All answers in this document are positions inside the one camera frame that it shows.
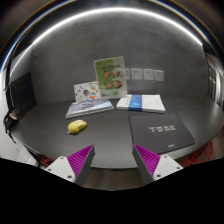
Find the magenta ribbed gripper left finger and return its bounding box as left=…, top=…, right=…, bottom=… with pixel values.
left=44, top=144, right=96, bottom=187

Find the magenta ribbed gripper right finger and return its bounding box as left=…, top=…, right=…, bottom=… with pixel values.
left=131, top=143, right=184, bottom=186

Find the black mouse pad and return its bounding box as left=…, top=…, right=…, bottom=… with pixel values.
left=130, top=114, right=195, bottom=154

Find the yellow computer mouse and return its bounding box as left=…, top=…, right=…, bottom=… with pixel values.
left=68, top=120, right=87, bottom=134

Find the grey patterned book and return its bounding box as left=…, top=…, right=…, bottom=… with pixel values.
left=65, top=99, right=114, bottom=119

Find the white book with blue band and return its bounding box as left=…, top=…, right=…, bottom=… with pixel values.
left=116, top=94, right=165, bottom=113

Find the small colourful picture card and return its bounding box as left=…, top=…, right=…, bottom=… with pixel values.
left=74, top=81, right=100, bottom=102

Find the black monitor screen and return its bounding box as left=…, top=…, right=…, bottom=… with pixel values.
left=10, top=72, right=37, bottom=119

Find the green food poster sheet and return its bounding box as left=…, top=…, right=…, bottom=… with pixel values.
left=94, top=56, right=127, bottom=99

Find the red chair frame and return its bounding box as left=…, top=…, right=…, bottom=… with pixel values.
left=177, top=142, right=213, bottom=167

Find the white wall paper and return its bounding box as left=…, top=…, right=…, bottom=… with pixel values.
left=131, top=68, right=142, bottom=80
left=143, top=69, right=154, bottom=80
left=155, top=70, right=164, bottom=81
left=125, top=68, right=130, bottom=80

